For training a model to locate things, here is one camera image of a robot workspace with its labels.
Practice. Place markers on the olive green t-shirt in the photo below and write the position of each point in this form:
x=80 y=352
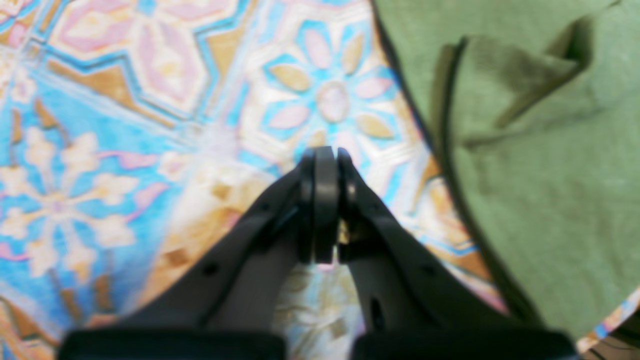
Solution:
x=532 y=107

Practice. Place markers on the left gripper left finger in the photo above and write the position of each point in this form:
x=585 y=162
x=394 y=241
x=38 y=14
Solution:
x=222 y=308

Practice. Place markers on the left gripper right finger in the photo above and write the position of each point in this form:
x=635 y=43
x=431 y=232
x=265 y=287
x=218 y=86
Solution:
x=414 y=308

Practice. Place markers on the patterned tablecloth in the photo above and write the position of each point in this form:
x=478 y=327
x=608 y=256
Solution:
x=136 y=133

